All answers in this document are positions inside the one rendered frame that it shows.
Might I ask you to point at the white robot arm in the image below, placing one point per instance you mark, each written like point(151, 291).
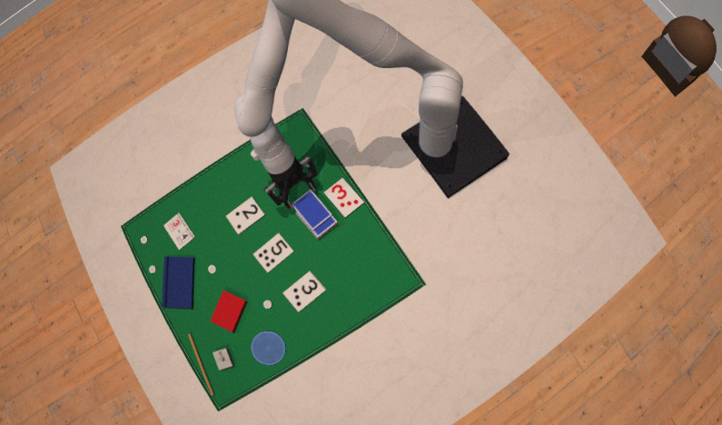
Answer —
point(368, 37)

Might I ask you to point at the blue card stack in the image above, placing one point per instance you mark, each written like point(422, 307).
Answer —
point(324, 226)

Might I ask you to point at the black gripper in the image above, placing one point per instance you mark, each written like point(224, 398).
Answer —
point(294, 173)

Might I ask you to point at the blue rectangular card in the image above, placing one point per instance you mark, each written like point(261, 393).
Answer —
point(311, 209)

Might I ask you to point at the blue round coaster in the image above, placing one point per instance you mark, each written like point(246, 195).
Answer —
point(268, 348)

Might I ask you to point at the red flat box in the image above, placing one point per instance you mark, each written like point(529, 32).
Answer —
point(228, 311)

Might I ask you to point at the dark blue rectangular tile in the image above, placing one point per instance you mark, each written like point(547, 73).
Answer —
point(178, 273)

